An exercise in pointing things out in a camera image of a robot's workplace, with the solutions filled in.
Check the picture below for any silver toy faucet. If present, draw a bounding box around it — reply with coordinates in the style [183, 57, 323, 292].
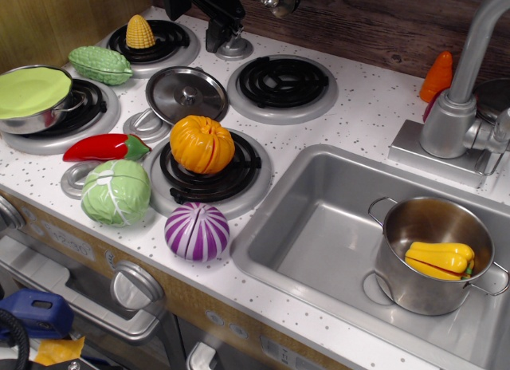
[388, 0, 509, 188]

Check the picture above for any back right stove burner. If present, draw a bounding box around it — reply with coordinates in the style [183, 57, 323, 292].
[227, 55, 338, 125]

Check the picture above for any green toy bitter gourd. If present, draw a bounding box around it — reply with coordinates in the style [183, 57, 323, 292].
[68, 46, 133, 85]

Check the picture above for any stove burner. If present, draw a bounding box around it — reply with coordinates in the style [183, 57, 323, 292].
[99, 19, 200, 79]
[143, 131, 273, 219]
[1, 78, 120, 155]
[227, 55, 338, 125]

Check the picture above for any yellow toy bell pepper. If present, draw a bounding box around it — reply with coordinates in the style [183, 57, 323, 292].
[405, 242, 476, 281]

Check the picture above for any steel pot in sink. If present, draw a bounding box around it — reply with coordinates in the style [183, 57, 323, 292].
[368, 197, 500, 316]

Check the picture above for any steel pan with green plate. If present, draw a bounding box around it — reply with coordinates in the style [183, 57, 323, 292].
[1, 65, 85, 135]

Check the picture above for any red toy chili pepper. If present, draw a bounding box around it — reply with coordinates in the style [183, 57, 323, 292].
[63, 133, 151, 162]

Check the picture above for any silver stove knob upper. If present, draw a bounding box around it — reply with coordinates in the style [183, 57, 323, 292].
[123, 108, 171, 144]

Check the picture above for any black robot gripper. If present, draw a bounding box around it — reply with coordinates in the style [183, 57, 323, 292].
[163, 0, 245, 53]

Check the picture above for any back left stove burner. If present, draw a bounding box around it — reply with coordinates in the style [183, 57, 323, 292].
[99, 19, 200, 79]

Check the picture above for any front right stove burner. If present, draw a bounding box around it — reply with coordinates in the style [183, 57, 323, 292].
[143, 131, 273, 219]

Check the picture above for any silver stove knob lower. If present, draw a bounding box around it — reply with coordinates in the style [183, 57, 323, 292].
[61, 161, 100, 200]

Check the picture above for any orange toy carrot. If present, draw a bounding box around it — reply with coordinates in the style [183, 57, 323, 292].
[419, 51, 453, 103]

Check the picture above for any silver knob back centre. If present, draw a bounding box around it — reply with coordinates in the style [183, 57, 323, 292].
[215, 35, 253, 61]

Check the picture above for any silver toy sink basin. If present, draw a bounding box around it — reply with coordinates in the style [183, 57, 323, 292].
[231, 145, 509, 369]

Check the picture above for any green toy cabbage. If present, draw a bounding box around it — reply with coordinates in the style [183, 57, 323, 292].
[80, 159, 151, 227]

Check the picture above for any orange toy pumpkin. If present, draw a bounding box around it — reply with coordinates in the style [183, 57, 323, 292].
[170, 115, 235, 175]

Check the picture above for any purple toy onion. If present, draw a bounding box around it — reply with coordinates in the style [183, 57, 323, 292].
[164, 203, 230, 262]

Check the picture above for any front left stove burner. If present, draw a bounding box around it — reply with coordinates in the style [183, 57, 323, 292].
[1, 78, 120, 155]

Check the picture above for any silver oven dial knob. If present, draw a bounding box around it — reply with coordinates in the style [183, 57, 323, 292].
[0, 196, 26, 232]

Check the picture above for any blue clamp tool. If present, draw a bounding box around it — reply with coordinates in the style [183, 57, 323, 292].
[1, 288, 74, 339]

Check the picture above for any silver oven handle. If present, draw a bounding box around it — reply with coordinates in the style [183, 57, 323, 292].
[1, 236, 165, 345]

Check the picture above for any round steel pot lid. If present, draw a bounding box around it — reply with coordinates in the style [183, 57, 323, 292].
[146, 66, 229, 125]

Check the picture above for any yellow toy corn cob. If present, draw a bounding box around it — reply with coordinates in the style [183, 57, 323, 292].
[126, 14, 156, 49]

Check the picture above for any silver stove knob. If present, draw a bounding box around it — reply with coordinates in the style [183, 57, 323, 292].
[123, 108, 171, 144]
[61, 161, 100, 200]

